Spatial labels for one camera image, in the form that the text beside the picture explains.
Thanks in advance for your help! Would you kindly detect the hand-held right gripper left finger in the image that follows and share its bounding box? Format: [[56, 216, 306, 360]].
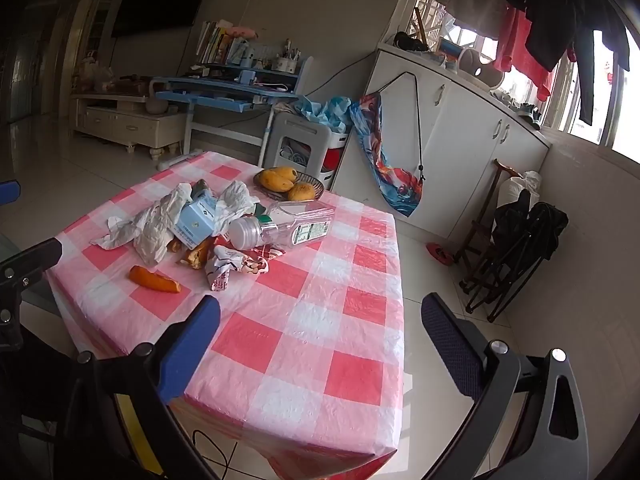
[[70, 295, 223, 480]]

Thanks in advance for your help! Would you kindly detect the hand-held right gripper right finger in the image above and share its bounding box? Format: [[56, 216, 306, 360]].
[[421, 292, 591, 480]]

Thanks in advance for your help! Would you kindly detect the light blue tissue box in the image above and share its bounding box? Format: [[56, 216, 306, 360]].
[[170, 199, 223, 251]]

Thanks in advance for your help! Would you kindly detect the orange peel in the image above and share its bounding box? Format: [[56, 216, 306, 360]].
[[170, 237, 216, 268], [129, 265, 183, 294]]

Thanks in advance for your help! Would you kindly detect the red white snack wrapper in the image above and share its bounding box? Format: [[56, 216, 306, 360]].
[[205, 242, 271, 292]]

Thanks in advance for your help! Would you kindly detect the red round floor item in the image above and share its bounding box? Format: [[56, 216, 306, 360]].
[[426, 242, 456, 265]]

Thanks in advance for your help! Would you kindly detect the pink checked tablecloth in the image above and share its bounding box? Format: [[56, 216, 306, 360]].
[[45, 150, 406, 480]]

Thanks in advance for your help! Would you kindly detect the white plastic bag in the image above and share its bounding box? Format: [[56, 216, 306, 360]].
[[132, 182, 193, 267]]

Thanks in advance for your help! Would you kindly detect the cream television stand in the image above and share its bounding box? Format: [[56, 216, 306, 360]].
[[70, 91, 188, 161]]

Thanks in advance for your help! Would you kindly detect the black folding chair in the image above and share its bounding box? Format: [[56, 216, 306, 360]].
[[460, 190, 570, 323]]

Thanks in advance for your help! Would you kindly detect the pile of bags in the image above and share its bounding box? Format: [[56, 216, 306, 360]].
[[72, 52, 118, 93]]

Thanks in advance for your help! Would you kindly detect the white plastic wrapper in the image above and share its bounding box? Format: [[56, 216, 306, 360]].
[[212, 180, 261, 233]]

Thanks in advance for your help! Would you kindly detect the clear plastic bottle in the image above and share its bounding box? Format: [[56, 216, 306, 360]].
[[227, 200, 336, 251]]

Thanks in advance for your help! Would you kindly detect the white sack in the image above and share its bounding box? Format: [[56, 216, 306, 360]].
[[500, 170, 543, 211]]

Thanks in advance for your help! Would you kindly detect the wooden chair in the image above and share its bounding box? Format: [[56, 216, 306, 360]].
[[457, 159, 521, 311]]

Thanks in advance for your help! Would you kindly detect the white cabinet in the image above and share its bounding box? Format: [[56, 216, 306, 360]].
[[330, 42, 553, 241]]

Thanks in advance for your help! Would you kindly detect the blue study desk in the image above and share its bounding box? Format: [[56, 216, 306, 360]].
[[150, 55, 316, 171]]

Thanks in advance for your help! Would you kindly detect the white plastic stool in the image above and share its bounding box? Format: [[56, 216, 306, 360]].
[[270, 112, 351, 191]]

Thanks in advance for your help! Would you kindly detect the row of books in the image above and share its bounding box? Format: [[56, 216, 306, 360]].
[[195, 20, 251, 66]]

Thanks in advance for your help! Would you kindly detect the blue plastic bag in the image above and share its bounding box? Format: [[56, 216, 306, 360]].
[[295, 96, 353, 133]]

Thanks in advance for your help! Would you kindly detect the white kettle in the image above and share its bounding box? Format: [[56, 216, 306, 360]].
[[457, 47, 506, 88]]

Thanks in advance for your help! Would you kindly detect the window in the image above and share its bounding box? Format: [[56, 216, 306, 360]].
[[550, 25, 640, 166]]

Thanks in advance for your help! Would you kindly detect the white pen holder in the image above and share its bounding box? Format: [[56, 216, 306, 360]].
[[274, 39, 303, 73]]

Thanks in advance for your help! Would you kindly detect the black cloth item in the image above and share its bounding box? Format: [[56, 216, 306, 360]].
[[392, 31, 431, 53]]

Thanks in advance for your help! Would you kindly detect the red hanging garment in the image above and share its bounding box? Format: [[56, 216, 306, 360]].
[[492, 5, 556, 103]]

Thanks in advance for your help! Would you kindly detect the white hanging garment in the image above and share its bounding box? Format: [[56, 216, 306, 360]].
[[437, 0, 508, 41]]

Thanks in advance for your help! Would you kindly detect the black hanging garment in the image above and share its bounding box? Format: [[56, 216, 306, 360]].
[[445, 0, 631, 126]]

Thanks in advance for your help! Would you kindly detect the black cable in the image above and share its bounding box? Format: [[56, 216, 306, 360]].
[[190, 427, 236, 480]]

